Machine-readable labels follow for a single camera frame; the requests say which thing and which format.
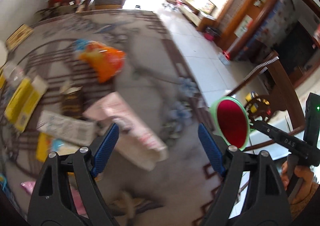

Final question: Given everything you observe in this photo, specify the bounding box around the pink white carton box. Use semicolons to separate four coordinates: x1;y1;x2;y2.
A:
83;92;169;171

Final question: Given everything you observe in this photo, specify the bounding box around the dark brown snack wrapper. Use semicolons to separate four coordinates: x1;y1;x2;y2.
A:
61;86;84;119

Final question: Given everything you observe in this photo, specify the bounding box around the orange snack bag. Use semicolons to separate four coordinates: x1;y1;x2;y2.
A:
74;39;126;83

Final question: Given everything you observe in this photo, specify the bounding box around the clear plastic water bottle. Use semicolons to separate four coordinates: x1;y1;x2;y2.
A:
3;61;25;88

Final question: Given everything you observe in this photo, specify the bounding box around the green rimmed red trash bin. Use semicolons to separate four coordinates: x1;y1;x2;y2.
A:
209;96;250;151

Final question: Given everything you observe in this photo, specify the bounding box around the right hand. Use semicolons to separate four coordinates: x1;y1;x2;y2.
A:
280;161;314;204

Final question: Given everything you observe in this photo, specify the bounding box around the white printed flat box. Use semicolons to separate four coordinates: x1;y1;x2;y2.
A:
36;110;97;146

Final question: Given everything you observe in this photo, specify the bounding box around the patterned table cloth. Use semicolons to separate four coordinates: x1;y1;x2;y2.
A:
1;10;220;225

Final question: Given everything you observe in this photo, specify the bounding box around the yellow box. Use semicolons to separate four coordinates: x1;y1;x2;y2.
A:
4;75;48;132

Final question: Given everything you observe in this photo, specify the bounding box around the wooden chair near bin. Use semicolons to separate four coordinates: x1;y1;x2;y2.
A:
227;51;305;136

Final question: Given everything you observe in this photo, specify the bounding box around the small red waste basket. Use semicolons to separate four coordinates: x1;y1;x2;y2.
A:
204;27;221;42

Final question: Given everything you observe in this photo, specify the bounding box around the framed gold picture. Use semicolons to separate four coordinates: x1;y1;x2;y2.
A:
5;24;34;51

